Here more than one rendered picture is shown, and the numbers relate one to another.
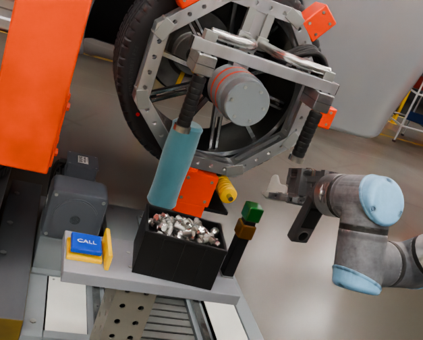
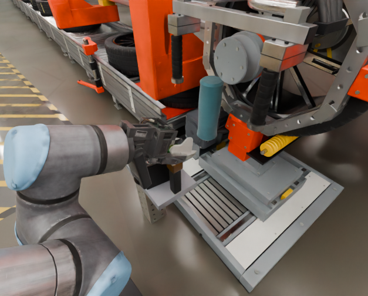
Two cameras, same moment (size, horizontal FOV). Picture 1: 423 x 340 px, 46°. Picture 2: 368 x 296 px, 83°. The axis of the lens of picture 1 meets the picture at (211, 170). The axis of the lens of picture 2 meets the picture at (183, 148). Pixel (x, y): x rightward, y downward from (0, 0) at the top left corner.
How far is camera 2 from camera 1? 1.19 m
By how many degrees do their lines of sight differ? 66
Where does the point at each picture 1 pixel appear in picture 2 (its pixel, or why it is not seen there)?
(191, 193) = (236, 138)
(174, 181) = (201, 121)
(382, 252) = (20, 214)
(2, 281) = not seen: hidden behind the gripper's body
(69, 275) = not seen: hidden behind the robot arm
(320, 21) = not seen: outside the picture
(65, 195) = (189, 118)
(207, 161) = (246, 116)
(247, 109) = (229, 67)
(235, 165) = (267, 125)
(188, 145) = (203, 96)
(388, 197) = (9, 155)
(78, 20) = (144, 8)
